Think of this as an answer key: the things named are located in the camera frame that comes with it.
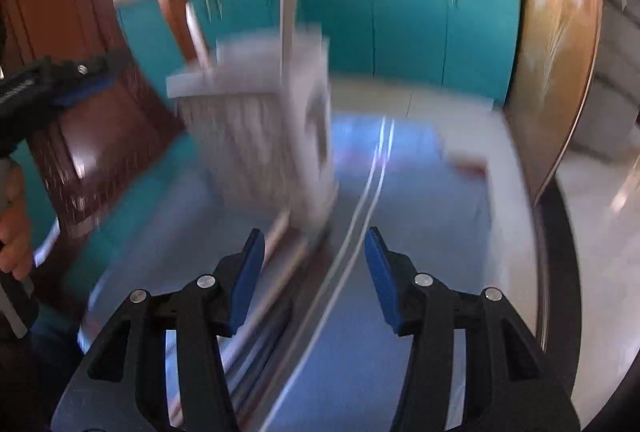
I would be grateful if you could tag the brown wooden chair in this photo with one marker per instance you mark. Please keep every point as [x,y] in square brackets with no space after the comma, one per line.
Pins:
[65,12]

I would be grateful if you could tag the small red white object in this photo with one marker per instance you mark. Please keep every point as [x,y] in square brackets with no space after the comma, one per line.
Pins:
[467,165]

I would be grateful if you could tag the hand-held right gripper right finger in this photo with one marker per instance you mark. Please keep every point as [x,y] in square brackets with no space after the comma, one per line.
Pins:
[382,282]

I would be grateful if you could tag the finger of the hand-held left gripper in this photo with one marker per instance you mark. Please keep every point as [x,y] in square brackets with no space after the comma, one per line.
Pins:
[82,87]

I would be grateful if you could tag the person's left hand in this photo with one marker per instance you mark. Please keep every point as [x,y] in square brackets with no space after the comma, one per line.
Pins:
[15,232]

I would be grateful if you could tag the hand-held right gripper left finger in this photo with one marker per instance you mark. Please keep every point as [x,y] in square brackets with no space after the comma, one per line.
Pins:
[247,277]

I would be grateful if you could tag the teal lower kitchen cabinets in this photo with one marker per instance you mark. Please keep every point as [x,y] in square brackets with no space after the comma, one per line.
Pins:
[410,22]

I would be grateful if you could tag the brown wooden chopstick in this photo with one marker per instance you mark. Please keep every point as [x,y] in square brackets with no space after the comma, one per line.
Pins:
[270,252]

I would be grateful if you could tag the grey refrigerator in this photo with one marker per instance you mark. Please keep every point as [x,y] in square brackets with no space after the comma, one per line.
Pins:
[620,62]

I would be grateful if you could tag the white plastic utensil basket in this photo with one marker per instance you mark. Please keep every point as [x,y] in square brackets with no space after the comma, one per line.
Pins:
[250,137]

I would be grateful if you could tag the silver metal chopstick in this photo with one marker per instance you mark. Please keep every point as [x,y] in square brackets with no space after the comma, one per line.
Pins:
[376,192]
[367,184]

